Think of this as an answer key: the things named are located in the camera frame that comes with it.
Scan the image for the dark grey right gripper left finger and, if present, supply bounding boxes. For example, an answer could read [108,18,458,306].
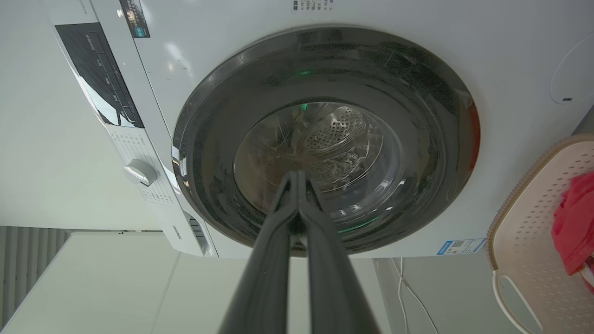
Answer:
[218,170,299,334]

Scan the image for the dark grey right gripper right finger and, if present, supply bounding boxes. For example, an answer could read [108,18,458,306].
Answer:
[297,170,380,334]

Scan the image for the beige perforated laundry basket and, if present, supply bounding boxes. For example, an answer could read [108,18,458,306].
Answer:
[486,134,594,334]

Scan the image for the silver washer control knob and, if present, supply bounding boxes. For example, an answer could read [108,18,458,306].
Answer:
[124,159,158,187]

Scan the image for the round dark glass washer door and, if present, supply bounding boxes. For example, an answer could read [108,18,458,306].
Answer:
[171,27,481,253]

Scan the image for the red garment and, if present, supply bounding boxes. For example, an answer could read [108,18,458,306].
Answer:
[552,171,594,276]

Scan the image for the white front-load washing machine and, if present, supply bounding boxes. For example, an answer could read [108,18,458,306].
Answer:
[42,0,594,259]

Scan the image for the white power cable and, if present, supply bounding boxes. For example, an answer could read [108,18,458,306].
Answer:
[390,258,439,334]

